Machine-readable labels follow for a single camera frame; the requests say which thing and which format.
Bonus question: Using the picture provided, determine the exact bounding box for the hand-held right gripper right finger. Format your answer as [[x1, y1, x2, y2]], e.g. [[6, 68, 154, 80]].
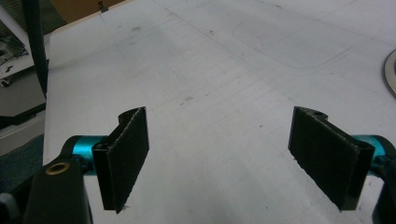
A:
[[288, 105, 376, 212]]

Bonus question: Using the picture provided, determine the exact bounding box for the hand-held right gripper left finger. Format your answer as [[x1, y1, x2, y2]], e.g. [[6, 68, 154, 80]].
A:
[[92, 106, 150, 215]]

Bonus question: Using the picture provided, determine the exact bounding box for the light wooden table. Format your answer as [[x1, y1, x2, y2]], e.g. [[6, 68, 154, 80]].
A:
[[42, 0, 396, 224]]

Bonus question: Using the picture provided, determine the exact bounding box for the white foam mat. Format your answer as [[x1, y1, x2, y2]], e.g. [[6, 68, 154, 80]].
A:
[[42, 0, 396, 224]]

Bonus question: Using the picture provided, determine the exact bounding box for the steel utensil stand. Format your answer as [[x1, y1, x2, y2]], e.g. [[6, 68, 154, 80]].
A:
[[382, 49, 396, 99]]

